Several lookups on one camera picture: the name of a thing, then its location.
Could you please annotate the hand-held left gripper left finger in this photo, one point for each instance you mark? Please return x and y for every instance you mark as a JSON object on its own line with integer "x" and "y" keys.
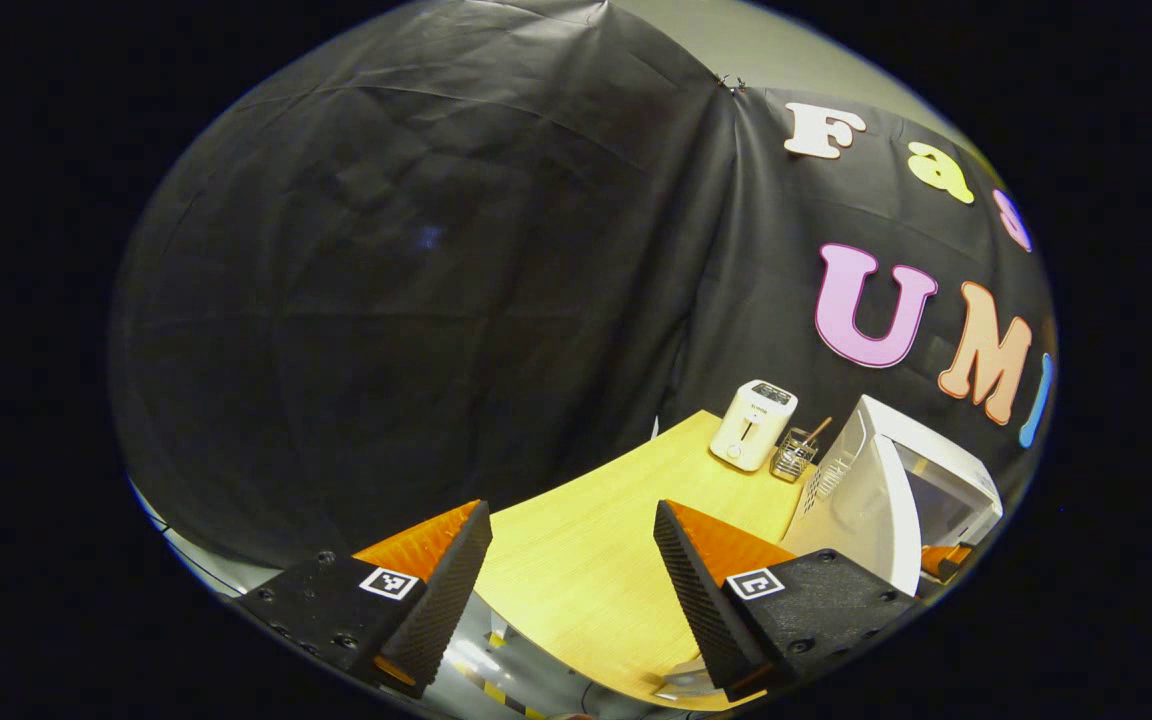
{"x": 436, "y": 610}

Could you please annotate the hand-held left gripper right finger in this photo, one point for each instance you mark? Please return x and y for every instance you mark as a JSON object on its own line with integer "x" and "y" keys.
{"x": 701, "y": 600}

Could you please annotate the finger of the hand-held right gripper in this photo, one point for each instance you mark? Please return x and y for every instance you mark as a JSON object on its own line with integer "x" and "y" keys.
{"x": 944, "y": 560}

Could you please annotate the white microwave oven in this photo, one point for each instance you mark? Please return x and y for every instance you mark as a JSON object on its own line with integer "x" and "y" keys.
{"x": 866, "y": 500}

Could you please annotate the wooden utensil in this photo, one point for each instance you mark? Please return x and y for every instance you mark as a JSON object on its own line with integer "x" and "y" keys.
{"x": 820, "y": 429}

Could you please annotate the white toaster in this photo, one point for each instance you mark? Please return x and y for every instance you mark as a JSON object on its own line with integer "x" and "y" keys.
{"x": 751, "y": 425}

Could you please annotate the black backdrop cloth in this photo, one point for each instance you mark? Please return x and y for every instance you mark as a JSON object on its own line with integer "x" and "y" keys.
{"x": 386, "y": 300}

